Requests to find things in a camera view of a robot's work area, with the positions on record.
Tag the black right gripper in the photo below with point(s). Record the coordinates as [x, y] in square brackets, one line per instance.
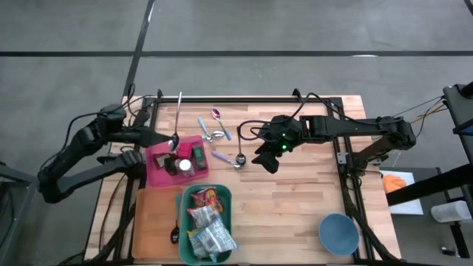
[282, 133]

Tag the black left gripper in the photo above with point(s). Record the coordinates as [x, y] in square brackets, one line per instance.
[153, 137]

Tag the red paprika tin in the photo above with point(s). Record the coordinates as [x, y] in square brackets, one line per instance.
[183, 150]

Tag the long black spoon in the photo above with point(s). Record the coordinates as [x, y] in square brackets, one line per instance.
[241, 159]

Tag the dark green tin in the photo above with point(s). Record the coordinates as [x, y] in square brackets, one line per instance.
[170, 167]

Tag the white pill bottle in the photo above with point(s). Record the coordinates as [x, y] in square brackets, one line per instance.
[186, 167]

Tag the red orange noodle packet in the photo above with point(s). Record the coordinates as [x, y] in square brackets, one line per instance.
[207, 199]

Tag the white yellow snack packet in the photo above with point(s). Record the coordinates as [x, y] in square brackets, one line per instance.
[202, 217]

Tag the silver clear snack packet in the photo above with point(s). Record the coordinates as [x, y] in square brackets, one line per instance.
[218, 238]

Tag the yellow creamy chicken noodle packet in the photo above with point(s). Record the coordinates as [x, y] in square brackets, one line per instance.
[194, 245]

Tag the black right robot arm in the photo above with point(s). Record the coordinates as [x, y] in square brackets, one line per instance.
[351, 127]

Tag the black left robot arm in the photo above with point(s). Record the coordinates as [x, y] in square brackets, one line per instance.
[74, 147]

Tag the pink plastic tray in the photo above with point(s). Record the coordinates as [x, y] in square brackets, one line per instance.
[159, 179]

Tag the teal plastic bin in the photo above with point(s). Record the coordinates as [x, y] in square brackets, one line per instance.
[183, 207]

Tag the orange plastic tray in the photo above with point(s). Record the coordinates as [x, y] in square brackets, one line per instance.
[155, 225]

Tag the blue bowl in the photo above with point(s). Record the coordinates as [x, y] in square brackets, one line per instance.
[338, 233]

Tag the orange object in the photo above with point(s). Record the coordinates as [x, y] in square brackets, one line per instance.
[393, 183]

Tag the white paper sheet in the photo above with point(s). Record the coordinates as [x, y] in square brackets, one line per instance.
[410, 207]

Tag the black diagonal beam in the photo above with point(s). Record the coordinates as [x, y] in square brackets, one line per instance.
[425, 188]

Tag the grey metal stand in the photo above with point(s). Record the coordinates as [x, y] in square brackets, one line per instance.
[15, 181]

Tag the white translucent container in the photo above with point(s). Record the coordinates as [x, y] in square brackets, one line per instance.
[451, 211]

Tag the black equipment cart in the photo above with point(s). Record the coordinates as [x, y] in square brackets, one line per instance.
[458, 107]

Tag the small black wheel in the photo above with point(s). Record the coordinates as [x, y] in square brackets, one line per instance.
[449, 251]

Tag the black frame clamp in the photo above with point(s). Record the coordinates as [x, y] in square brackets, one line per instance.
[159, 93]
[296, 94]

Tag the black aluminium table frame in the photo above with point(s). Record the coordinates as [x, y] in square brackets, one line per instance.
[240, 99]

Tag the grey metal bracket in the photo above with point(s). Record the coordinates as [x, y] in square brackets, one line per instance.
[341, 158]

